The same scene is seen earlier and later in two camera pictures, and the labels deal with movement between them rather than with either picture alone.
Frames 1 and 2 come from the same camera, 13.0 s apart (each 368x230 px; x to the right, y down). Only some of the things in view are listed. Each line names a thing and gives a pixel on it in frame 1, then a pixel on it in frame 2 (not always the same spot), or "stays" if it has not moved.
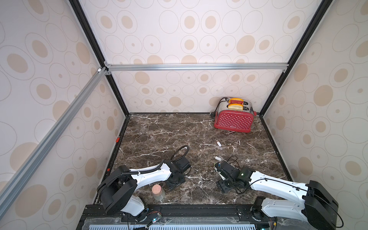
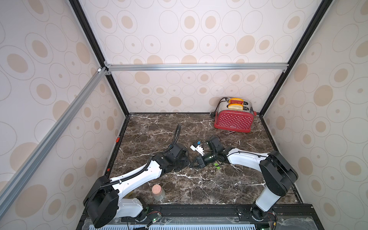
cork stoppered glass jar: x=158 y=193 stays
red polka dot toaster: x=234 y=114 stays
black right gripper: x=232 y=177 -> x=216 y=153
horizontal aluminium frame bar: x=133 y=67 stays
